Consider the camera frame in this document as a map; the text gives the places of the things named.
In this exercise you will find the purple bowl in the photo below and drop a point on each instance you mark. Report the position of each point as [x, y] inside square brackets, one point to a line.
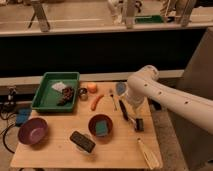
[32, 131]

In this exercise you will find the green plastic tray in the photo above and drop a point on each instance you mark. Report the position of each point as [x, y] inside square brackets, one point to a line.
[46, 98]

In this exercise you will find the orange round fruit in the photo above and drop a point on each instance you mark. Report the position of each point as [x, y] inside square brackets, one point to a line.
[92, 87]

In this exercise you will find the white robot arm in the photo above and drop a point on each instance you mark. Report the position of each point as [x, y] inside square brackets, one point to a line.
[143, 83]

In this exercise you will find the black handled knife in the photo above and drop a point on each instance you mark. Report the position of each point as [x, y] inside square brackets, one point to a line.
[123, 109]

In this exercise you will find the teal sponge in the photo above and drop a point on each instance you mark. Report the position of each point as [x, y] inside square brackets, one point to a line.
[101, 128]

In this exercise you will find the blue box on floor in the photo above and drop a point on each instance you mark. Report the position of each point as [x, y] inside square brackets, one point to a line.
[22, 116]

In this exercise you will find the wooden table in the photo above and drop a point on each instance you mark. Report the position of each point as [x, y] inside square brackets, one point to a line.
[119, 150]

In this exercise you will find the dark red bowl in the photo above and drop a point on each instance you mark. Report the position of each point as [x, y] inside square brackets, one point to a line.
[97, 118]

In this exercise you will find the black remote control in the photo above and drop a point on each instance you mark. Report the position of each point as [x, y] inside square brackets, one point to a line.
[74, 136]

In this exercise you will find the white cloth in tray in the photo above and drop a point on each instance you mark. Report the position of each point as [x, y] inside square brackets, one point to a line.
[59, 86]

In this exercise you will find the cream corn cob brush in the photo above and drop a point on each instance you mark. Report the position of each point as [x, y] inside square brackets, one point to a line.
[148, 154]

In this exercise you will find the small metal can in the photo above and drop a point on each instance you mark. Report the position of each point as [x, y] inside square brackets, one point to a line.
[82, 93]

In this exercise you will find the orange carrot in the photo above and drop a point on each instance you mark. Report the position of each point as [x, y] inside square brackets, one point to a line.
[95, 102]

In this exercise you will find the black handled brush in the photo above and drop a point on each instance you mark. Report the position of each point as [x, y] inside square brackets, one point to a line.
[137, 123]

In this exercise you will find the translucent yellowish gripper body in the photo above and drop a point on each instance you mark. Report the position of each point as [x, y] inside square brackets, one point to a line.
[138, 109]

